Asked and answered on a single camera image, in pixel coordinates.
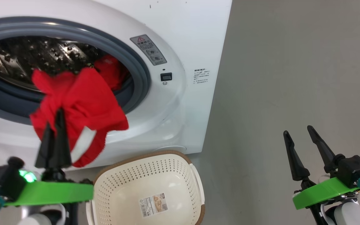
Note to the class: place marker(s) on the steel washing machine drum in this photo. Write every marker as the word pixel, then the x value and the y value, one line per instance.
pixel 17 59

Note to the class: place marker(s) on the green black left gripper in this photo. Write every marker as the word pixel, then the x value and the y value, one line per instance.
pixel 55 192

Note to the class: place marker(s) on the printed basket label sticker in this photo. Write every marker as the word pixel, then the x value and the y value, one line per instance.
pixel 153 205

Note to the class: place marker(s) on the grey rubber door gasket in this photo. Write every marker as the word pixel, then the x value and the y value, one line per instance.
pixel 142 78

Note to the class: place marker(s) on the grey warning sticker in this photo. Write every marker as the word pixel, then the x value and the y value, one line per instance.
pixel 148 50

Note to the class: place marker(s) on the white front-load washing machine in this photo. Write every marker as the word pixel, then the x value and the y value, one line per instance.
pixel 183 31

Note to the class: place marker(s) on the black door latch socket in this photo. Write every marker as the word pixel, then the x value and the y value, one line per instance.
pixel 166 77

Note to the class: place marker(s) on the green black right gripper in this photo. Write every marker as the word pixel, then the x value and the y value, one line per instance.
pixel 323 192

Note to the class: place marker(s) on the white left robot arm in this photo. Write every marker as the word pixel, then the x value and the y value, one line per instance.
pixel 36 218

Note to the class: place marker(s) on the red garment with white trim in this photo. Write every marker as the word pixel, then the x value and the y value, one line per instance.
pixel 86 100

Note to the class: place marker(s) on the small printed text label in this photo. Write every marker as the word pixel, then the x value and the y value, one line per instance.
pixel 202 78

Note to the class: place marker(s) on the cream perforated laundry basket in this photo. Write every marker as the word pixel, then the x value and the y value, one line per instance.
pixel 155 175

